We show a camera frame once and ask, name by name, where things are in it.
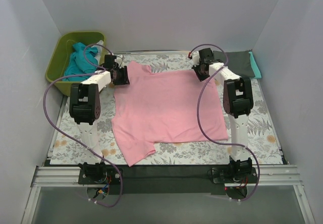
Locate pink t-shirt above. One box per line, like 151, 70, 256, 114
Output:
112, 61, 228, 166

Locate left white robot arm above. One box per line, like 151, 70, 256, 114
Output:
69, 54, 130, 164

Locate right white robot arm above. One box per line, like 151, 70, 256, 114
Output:
188, 48, 253, 163

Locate white garment in bin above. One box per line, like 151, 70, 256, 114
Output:
94, 40, 104, 49

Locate folded dark grey t-shirt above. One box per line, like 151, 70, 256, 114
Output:
227, 51, 255, 78

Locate teal t-shirt in bin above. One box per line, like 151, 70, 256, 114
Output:
64, 42, 101, 76

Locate folded teal t-shirt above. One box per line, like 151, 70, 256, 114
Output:
249, 50, 262, 79

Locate green plastic bin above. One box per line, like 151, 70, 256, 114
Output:
45, 31, 105, 96

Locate floral patterned table mat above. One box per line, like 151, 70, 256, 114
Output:
47, 53, 283, 165

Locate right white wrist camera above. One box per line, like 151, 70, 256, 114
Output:
188, 51, 200, 66

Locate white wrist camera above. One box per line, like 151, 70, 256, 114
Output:
113, 54, 124, 68
188, 51, 200, 66

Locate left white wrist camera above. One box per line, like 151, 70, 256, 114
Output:
113, 54, 124, 68

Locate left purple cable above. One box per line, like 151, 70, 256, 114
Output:
42, 43, 124, 208

